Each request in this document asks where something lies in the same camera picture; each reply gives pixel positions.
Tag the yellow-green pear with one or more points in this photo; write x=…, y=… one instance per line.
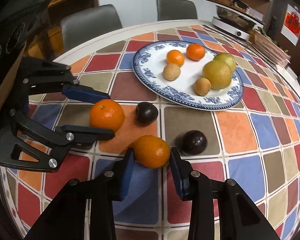
x=228, y=59
x=218, y=73

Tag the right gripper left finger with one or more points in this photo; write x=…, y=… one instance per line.
x=64, y=217

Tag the large orange front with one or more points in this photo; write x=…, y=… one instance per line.
x=151, y=151

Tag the red fu door poster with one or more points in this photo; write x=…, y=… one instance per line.
x=291, y=25

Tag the colourful checkered table mat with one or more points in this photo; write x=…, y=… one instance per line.
x=256, y=143

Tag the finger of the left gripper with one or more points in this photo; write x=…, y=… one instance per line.
x=84, y=137
x=83, y=94

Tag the pink basket of greens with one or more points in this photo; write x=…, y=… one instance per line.
x=268, y=48

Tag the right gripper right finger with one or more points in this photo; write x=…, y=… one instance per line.
x=239, y=217

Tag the white induction cooker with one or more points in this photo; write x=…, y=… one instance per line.
x=238, y=33

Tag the blue white porcelain plate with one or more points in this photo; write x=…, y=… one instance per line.
x=148, y=65

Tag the near grey dining chair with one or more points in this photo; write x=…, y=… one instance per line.
x=88, y=24

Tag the grey dining chair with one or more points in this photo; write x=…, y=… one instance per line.
x=88, y=24
x=176, y=10

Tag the far grey dining chair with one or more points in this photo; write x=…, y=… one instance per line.
x=176, y=10

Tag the small orange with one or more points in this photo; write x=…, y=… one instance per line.
x=195, y=52

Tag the dark plum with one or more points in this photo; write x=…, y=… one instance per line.
x=194, y=142
x=146, y=113

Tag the brown kiwi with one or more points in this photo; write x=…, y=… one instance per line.
x=202, y=86
x=171, y=72

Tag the white counter cabinet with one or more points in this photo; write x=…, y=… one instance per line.
x=135, y=12

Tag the small orange mandarin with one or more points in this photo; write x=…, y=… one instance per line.
x=175, y=57

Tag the large orange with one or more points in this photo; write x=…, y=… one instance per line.
x=107, y=114
x=151, y=151

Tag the steel wok pan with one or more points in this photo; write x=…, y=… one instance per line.
x=236, y=20

